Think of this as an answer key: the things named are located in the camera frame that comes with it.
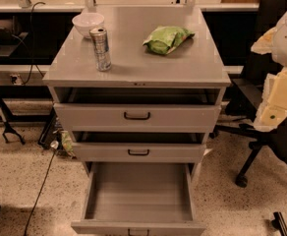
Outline grey drawer cabinet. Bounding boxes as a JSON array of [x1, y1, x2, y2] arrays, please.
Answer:
[[42, 5, 232, 236]]

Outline silver redbull can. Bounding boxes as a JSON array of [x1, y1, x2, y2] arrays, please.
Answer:
[[89, 28, 111, 72]]

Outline grey drawer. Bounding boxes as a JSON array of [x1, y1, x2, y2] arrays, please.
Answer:
[[73, 132, 205, 163], [54, 88, 220, 133], [72, 162, 205, 236]]

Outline black bar on floor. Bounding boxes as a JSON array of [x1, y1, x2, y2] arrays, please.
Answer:
[[271, 211, 287, 236]]

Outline top grey drawer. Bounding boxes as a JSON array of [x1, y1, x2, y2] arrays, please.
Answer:
[[54, 88, 220, 133]]

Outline black hanging cable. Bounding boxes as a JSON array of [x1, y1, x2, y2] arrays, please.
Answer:
[[11, 1, 47, 87]]

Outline green chip bag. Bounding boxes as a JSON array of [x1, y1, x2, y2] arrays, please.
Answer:
[[143, 26, 195, 55]]

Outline white bowl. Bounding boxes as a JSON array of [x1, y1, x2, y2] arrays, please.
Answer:
[[72, 13, 104, 38]]

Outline black office chair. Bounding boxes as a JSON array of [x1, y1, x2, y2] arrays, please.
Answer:
[[215, 0, 287, 188]]

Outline black metal stand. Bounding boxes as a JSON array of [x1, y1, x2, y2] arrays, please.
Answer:
[[0, 97, 26, 145]]

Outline bottom grey drawer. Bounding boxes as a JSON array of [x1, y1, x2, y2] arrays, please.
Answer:
[[72, 162, 205, 236]]

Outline middle grey drawer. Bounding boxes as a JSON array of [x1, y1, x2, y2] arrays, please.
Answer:
[[73, 132, 205, 163]]

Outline black floor cable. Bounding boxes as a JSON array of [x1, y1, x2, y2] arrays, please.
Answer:
[[23, 141, 60, 236]]

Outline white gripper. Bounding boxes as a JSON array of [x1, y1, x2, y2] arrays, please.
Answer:
[[254, 67, 287, 132]]

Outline green packet on floor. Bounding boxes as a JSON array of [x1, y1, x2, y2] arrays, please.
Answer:
[[60, 131, 75, 157]]

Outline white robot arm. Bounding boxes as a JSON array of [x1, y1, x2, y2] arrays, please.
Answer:
[[251, 12, 287, 132]]

